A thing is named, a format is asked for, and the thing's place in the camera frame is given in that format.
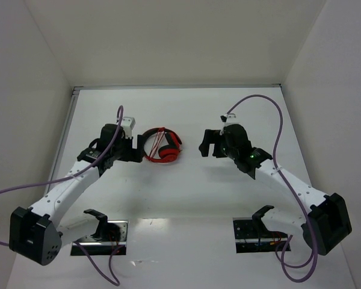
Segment red headphone cable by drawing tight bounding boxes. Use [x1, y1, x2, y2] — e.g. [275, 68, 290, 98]
[149, 127, 186, 160]

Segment red black headphones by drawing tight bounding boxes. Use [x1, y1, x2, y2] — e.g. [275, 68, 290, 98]
[143, 127, 182, 164]

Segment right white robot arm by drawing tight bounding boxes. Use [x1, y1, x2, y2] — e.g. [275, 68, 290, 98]
[199, 123, 352, 256]

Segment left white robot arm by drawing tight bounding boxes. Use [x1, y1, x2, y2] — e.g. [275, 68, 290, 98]
[8, 117, 143, 266]

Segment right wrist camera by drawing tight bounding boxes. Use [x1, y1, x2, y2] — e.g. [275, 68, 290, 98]
[220, 113, 239, 127]

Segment aluminium table edge rail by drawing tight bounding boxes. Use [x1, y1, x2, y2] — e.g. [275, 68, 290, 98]
[48, 84, 286, 181]

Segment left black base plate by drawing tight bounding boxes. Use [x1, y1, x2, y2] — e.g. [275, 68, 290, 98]
[77, 220, 129, 256]

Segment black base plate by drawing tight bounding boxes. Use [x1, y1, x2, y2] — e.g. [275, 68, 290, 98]
[77, 220, 129, 256]
[233, 218, 288, 253]

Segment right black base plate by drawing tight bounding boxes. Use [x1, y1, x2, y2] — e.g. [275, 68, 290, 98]
[233, 218, 288, 253]

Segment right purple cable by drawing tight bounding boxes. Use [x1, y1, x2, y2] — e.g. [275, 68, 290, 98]
[227, 95, 318, 283]

